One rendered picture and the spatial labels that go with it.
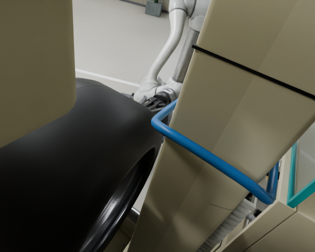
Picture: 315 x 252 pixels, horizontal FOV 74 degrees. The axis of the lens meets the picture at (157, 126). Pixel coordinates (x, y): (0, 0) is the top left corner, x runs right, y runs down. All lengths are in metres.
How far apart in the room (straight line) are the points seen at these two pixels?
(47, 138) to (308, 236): 0.71
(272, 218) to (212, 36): 0.63
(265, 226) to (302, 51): 0.65
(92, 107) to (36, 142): 0.12
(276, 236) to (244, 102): 0.63
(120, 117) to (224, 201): 0.25
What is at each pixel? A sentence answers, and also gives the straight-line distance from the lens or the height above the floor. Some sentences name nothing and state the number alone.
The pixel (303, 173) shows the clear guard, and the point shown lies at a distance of 0.74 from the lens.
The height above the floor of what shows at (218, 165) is 1.56.
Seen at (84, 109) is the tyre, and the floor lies 1.45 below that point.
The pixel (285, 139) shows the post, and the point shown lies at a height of 1.61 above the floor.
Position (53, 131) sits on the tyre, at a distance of 0.41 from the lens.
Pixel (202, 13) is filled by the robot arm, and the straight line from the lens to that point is 1.36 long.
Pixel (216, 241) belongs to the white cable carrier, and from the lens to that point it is 0.53.
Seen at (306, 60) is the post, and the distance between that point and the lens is 0.21.
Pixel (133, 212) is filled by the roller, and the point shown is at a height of 0.92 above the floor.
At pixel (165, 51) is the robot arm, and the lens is 1.20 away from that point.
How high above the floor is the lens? 1.72
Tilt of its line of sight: 39 degrees down
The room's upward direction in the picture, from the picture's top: 16 degrees clockwise
